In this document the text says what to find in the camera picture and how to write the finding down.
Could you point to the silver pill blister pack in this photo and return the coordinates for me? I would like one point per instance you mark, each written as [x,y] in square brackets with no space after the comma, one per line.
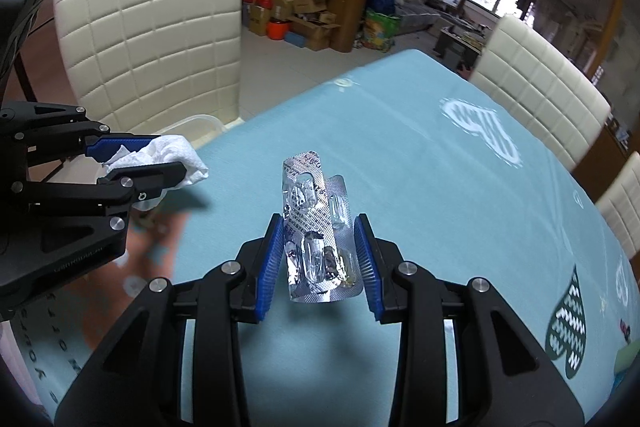
[310,217]

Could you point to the grey sofa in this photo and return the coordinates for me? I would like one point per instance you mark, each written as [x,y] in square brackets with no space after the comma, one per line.
[407,2]

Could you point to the white plastic wrapper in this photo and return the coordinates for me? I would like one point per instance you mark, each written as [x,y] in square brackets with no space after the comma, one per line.
[175,154]

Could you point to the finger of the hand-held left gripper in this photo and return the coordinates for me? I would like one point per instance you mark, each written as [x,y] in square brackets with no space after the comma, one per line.
[115,146]
[145,179]

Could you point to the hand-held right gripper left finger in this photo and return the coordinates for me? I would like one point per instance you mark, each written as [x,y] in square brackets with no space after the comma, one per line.
[267,267]

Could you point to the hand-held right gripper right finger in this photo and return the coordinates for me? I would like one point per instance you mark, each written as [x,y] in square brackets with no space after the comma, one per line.
[367,267]

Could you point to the orange bucket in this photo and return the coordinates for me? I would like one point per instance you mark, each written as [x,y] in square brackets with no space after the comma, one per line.
[279,31]

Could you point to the coffee table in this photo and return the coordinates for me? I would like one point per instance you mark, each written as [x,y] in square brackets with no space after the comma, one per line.
[457,44]

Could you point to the pile of cardboard boxes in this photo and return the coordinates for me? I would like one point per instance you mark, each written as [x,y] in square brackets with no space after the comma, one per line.
[305,17]

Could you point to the green cup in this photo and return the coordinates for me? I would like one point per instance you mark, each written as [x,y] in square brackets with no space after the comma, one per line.
[629,362]

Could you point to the colourful printed bag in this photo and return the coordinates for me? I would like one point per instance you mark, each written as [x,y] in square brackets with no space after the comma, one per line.
[381,32]

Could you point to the wooden divider cabinet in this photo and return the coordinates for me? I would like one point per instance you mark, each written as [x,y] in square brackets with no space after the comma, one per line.
[350,2]

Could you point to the light blue printed tablecloth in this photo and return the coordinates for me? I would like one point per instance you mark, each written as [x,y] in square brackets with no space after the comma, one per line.
[425,182]

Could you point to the clear plastic bin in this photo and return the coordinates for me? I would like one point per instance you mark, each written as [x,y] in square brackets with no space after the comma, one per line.
[202,124]

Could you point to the cream quilted leather chair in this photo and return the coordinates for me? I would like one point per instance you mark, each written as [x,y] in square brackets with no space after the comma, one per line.
[150,32]
[540,92]
[622,212]

